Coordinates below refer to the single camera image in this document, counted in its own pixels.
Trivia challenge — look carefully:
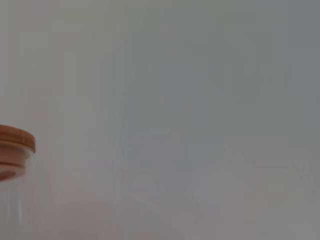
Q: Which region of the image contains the glass water dispenser jar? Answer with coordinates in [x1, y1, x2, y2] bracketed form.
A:
[0, 149, 55, 240]

